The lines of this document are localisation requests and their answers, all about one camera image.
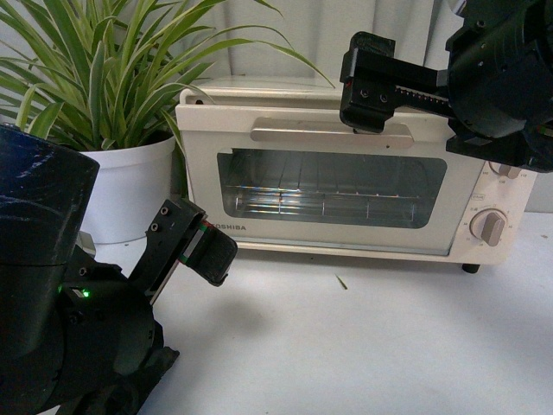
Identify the oven glass door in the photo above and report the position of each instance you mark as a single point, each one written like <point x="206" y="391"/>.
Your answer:
<point x="208" y="130"/>

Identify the upper temperature knob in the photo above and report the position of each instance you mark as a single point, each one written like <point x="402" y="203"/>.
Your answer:
<point x="505" y="170"/>

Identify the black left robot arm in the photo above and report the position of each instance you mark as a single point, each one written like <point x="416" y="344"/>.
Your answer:
<point x="45" y="189"/>

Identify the green striped spider plant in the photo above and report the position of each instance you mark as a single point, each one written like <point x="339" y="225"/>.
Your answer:
<point x="104" y="75"/>

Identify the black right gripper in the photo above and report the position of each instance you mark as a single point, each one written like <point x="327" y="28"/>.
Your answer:
<point x="498" y="83"/>

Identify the white plastic plant pot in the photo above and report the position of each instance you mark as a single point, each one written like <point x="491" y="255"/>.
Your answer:
<point x="131" y="185"/>

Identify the lower timer knob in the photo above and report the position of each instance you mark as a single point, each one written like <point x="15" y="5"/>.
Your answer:
<point x="488" y="226"/>

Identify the cream toaster oven body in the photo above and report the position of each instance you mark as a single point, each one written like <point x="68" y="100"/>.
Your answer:
<point x="491" y="191"/>

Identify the small fallen leaf piece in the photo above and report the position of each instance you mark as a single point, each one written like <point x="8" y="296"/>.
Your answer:
<point x="342" y="283"/>

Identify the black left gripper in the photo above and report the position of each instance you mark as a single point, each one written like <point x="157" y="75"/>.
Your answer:
<point x="114" y="352"/>

